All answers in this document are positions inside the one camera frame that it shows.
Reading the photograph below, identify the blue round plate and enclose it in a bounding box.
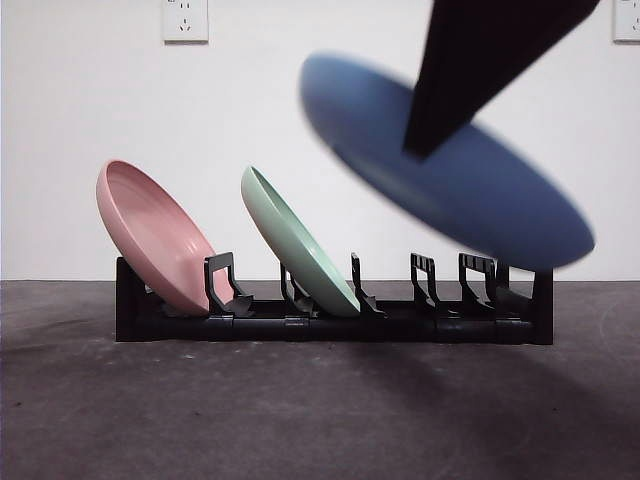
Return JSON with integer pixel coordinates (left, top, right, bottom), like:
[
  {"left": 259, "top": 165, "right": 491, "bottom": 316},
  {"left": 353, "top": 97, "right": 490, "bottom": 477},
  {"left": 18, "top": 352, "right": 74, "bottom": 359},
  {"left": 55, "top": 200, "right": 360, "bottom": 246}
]
[{"left": 298, "top": 51, "right": 596, "bottom": 271}]

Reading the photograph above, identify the pale green round plate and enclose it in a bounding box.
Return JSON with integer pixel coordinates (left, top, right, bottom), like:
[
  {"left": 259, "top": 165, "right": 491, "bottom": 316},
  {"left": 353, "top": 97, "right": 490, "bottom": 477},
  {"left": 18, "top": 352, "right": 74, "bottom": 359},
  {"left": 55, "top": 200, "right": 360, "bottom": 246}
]
[{"left": 240, "top": 165, "right": 361, "bottom": 317}]

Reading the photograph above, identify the pink round plate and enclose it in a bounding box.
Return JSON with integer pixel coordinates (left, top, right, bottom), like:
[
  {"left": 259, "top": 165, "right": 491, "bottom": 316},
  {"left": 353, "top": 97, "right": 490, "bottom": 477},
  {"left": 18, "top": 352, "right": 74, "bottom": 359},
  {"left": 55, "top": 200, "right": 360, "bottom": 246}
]
[{"left": 95, "top": 159, "right": 217, "bottom": 317}]

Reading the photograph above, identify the black plastic plate rack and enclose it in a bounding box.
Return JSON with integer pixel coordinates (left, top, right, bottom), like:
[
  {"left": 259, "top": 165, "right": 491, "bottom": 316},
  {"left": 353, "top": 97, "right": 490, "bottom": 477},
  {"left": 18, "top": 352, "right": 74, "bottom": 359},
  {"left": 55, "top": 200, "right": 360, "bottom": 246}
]
[{"left": 115, "top": 252, "right": 555, "bottom": 346}]

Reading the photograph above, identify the white wall socket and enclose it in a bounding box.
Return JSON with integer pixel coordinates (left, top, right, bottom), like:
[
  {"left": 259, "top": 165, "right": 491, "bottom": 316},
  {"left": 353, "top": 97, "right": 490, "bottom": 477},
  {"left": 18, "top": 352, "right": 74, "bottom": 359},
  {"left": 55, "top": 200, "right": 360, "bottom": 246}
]
[
  {"left": 163, "top": 0, "right": 210, "bottom": 44},
  {"left": 613, "top": 0, "right": 640, "bottom": 43}
]

